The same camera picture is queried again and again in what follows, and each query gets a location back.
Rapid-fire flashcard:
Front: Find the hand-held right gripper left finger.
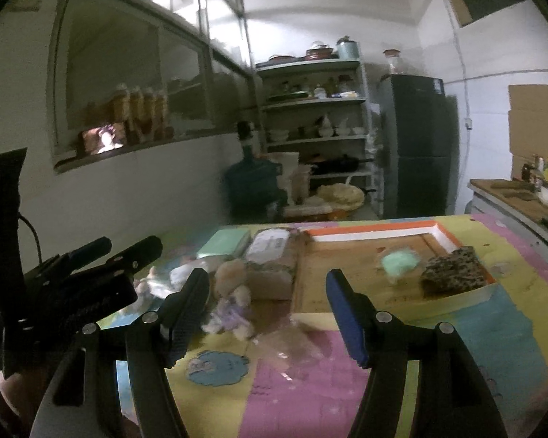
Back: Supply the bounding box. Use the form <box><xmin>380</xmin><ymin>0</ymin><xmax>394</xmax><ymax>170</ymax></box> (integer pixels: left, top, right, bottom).
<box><xmin>30</xmin><ymin>267</ymin><xmax>211</xmax><ymax>438</ymax></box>

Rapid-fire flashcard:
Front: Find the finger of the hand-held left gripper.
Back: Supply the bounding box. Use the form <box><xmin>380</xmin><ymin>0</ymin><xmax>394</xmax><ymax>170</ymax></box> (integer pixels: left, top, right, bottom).
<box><xmin>105</xmin><ymin>235</ymin><xmax>164</xmax><ymax>277</ymax></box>
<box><xmin>66</xmin><ymin>236</ymin><xmax>113</xmax><ymax>270</ymax></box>

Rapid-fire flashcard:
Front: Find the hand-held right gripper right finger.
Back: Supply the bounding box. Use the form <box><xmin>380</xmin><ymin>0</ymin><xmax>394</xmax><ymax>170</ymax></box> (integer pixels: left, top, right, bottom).
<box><xmin>325</xmin><ymin>268</ymin><xmax>507</xmax><ymax>438</ymax></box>

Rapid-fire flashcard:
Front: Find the orange-rimmed cardboard box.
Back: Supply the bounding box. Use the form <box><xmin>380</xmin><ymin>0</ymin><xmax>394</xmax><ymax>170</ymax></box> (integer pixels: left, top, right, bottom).
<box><xmin>291</xmin><ymin>220</ymin><xmax>501</xmax><ymax>326</ymax></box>

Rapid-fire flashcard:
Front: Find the green soft ball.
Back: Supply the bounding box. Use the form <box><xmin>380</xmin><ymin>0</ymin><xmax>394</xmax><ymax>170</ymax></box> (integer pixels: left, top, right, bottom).
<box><xmin>381</xmin><ymin>246</ymin><xmax>422</xmax><ymax>284</ymax></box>

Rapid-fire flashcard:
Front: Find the person's left forearm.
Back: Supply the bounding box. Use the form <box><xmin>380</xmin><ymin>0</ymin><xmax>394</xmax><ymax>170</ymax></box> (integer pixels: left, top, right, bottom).
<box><xmin>0</xmin><ymin>365</ymin><xmax>35</xmax><ymax>438</ymax></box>

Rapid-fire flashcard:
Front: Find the green tissue box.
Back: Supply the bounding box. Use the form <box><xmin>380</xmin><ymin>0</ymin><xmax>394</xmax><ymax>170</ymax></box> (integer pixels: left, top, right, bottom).
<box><xmin>196</xmin><ymin>229</ymin><xmax>252</xmax><ymax>259</ymax></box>

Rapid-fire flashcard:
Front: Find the clear plastic bag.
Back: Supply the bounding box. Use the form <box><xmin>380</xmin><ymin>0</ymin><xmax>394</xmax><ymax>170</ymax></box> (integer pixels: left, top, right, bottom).
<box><xmin>256</xmin><ymin>322</ymin><xmax>334</xmax><ymax>381</ymax></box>

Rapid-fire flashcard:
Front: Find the floral tissue pack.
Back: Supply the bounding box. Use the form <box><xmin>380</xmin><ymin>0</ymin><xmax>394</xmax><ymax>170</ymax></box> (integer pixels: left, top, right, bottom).
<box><xmin>244</xmin><ymin>229</ymin><xmax>303</xmax><ymax>300</ymax></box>

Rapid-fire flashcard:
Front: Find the smartphone with lit screen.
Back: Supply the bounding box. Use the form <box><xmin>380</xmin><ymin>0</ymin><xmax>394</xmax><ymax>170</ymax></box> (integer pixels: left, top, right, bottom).
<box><xmin>81</xmin><ymin>122</ymin><xmax>128</xmax><ymax>156</ymax></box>

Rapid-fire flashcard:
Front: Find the pale yellow bundle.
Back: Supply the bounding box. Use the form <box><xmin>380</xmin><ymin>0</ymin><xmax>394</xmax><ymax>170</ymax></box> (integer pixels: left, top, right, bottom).
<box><xmin>316</xmin><ymin>183</ymin><xmax>366</xmax><ymax>213</ymax></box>

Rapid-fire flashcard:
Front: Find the blue water jug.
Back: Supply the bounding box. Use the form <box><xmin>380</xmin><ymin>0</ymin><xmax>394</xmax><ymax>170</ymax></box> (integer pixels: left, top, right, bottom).
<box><xmin>224</xmin><ymin>155</ymin><xmax>287</xmax><ymax>220</ymax></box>

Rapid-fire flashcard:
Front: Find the pink plastic container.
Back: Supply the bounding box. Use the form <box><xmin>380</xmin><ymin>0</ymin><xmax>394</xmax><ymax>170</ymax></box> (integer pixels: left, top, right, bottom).
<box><xmin>292</xmin><ymin>166</ymin><xmax>312</xmax><ymax>202</ymax></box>

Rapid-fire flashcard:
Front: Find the black frying pan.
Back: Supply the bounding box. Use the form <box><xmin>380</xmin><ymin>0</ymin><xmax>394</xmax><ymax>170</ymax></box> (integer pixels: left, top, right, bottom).
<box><xmin>309</xmin><ymin>155</ymin><xmax>375</xmax><ymax>175</ymax></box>

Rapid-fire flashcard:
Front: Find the white paper bag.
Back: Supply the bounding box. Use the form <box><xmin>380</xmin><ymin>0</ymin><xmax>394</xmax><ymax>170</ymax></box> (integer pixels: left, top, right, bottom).
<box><xmin>267</xmin><ymin>151</ymin><xmax>300</xmax><ymax>206</ymax></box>

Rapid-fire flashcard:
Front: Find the black water pump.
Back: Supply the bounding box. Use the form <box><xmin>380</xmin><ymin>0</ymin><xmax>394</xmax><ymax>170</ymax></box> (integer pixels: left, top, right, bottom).
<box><xmin>236</xmin><ymin>121</ymin><xmax>257</xmax><ymax>158</ymax></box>

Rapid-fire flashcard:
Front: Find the dark refrigerator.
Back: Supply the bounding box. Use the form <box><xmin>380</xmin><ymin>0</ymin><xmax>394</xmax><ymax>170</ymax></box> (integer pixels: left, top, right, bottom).
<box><xmin>378</xmin><ymin>73</ymin><xmax>460</xmax><ymax>218</ymax></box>

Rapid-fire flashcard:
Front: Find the glass sliding window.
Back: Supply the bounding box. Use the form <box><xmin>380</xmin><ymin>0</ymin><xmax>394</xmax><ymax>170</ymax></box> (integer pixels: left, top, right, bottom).
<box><xmin>48</xmin><ymin>0</ymin><xmax>257</xmax><ymax>173</ymax></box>

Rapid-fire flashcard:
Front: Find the kitchen counter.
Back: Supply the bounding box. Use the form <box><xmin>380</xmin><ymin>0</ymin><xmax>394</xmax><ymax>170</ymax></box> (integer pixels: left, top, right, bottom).
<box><xmin>468</xmin><ymin>178</ymin><xmax>548</xmax><ymax>258</ymax></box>

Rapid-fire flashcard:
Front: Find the white storage shelf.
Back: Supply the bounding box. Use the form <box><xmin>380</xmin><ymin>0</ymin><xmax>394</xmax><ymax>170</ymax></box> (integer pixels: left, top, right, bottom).
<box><xmin>255</xmin><ymin>57</ymin><xmax>385</xmax><ymax>220</ymax></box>

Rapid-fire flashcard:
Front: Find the glass jar with lid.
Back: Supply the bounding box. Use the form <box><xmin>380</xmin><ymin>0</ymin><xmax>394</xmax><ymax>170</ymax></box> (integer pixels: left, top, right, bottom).
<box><xmin>384</xmin><ymin>48</ymin><xmax>405</xmax><ymax>76</ymax></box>

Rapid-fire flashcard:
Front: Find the teal pot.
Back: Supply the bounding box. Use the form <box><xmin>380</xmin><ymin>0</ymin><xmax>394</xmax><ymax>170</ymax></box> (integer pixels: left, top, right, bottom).
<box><xmin>336</xmin><ymin>35</ymin><xmax>361</xmax><ymax>60</ymax></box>

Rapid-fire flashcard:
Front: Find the black cable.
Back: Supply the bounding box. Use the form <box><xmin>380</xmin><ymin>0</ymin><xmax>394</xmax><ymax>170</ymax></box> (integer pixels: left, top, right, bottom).
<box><xmin>17</xmin><ymin>214</ymin><xmax>43</xmax><ymax>266</ymax></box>

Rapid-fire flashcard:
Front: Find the cardboard sheet on wall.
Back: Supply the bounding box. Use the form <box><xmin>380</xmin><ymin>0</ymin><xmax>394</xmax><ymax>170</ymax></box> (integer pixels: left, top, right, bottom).
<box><xmin>508</xmin><ymin>84</ymin><xmax>548</xmax><ymax>180</ymax></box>

